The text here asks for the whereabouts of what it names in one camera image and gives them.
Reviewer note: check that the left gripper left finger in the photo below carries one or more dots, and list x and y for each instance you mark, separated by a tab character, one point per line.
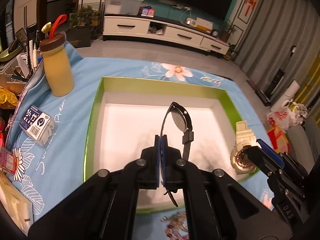
104	206

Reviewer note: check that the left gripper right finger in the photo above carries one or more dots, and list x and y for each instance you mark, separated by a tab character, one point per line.
218	207

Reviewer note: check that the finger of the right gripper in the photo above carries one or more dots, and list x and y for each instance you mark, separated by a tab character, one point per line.
259	158
271	152

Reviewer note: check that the white digital watch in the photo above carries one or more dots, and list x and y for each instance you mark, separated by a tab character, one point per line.
245	138

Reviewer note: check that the black wrist watch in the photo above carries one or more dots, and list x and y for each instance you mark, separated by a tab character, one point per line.
176	136

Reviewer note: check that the white red plastic bag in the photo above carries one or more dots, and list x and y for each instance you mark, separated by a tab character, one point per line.
285	118

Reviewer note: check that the blue floral tablecloth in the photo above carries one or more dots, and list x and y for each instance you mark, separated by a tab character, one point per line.
54	172

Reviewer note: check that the green cardboard box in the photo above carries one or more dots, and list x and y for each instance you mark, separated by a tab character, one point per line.
130	114

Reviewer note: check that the floss pick box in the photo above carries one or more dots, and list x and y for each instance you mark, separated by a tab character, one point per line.
38	125

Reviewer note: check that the grey curtain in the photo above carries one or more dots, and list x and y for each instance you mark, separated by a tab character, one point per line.
284	34

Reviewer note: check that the yellow bottle brown lid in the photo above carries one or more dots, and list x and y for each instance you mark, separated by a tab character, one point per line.
57	66

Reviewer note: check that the white tv cabinet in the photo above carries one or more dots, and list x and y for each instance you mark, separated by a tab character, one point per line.
163	31

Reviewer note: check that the potted green plant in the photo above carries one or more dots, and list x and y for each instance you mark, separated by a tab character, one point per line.
85	26

